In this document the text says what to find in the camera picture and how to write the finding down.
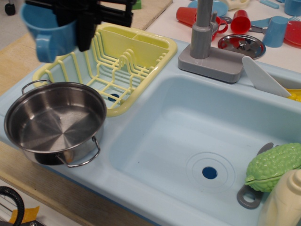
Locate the red cup left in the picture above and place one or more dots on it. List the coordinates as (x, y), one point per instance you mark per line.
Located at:
(186, 15)

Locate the cream plastic bottle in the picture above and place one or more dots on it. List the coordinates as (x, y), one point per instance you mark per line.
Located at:
(283, 205)

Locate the orange tape piece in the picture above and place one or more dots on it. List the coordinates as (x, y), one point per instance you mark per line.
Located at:
(30, 214)

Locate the cream plastic item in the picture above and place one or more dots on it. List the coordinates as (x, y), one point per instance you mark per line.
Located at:
(236, 4)

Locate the light blue toy sink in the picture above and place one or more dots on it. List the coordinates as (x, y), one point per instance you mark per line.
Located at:
(176, 157)

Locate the blue cup overturned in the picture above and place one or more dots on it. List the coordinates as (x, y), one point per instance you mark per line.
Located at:
(274, 35)

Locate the blue plate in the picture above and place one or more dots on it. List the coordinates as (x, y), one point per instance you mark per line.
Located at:
(220, 7)

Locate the red cup upright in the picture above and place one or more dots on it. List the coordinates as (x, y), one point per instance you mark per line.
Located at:
(240, 23)

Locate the blue cup top right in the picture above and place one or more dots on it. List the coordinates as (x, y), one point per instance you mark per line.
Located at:
(292, 7)

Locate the black caster wheel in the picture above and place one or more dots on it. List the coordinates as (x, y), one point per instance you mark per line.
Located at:
(10, 8)

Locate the red mug with handle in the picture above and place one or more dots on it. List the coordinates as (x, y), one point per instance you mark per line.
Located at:
(222, 27)

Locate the yellow dish rack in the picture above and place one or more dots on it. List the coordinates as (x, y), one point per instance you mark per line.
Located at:
(120, 64)

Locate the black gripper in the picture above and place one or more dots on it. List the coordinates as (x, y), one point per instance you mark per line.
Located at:
(88, 13)

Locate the steel pot lid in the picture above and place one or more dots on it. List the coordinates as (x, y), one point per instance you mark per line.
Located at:
(244, 44)

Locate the green bitter melon toy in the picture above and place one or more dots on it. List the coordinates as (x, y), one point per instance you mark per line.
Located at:
(265, 170)

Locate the blue plastic cup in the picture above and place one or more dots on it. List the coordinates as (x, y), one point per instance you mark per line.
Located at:
(51, 39)

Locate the white plastic spatula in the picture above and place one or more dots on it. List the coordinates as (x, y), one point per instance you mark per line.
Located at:
(261, 80)

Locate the stainless steel pot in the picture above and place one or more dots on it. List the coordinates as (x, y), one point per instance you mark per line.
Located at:
(58, 123)

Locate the yellow toy item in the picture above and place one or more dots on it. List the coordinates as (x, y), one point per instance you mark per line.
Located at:
(295, 94)

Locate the green toy block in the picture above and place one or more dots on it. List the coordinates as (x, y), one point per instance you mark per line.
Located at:
(137, 5)

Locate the grey toy faucet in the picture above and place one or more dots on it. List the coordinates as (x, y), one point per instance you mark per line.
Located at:
(199, 57)

